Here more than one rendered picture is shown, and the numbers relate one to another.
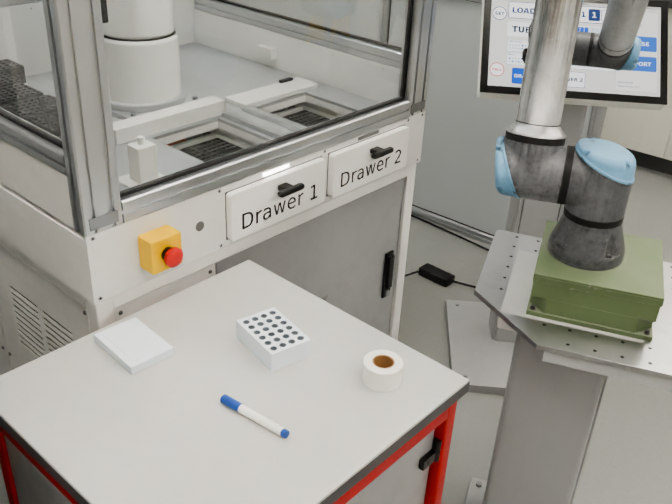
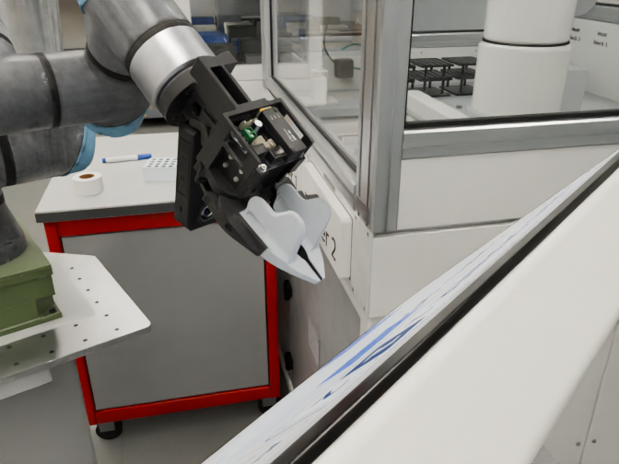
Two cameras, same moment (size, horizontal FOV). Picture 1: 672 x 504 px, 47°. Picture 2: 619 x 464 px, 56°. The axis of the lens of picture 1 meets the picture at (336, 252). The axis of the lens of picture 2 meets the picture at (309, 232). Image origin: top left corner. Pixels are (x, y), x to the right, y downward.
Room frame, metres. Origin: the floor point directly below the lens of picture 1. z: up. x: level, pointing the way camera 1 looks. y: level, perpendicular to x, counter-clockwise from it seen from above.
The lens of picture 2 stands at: (2.34, -0.87, 1.30)
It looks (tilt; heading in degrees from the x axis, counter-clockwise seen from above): 25 degrees down; 127
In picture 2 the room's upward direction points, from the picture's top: straight up
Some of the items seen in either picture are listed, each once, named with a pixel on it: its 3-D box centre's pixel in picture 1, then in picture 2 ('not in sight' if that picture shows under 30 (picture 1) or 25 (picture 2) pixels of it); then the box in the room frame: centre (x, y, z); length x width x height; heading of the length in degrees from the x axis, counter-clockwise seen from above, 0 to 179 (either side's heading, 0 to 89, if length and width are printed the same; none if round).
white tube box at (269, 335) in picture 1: (272, 338); (169, 168); (1.15, 0.11, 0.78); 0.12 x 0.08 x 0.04; 38
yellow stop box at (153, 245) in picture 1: (161, 250); not in sight; (1.28, 0.34, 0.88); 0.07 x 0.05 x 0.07; 139
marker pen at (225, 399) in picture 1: (254, 415); (127, 157); (0.95, 0.12, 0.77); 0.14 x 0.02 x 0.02; 55
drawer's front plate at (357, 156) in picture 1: (369, 160); (323, 214); (1.78, -0.07, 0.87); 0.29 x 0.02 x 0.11; 139
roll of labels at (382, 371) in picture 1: (382, 370); (87, 183); (1.07, -0.09, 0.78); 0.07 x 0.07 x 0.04
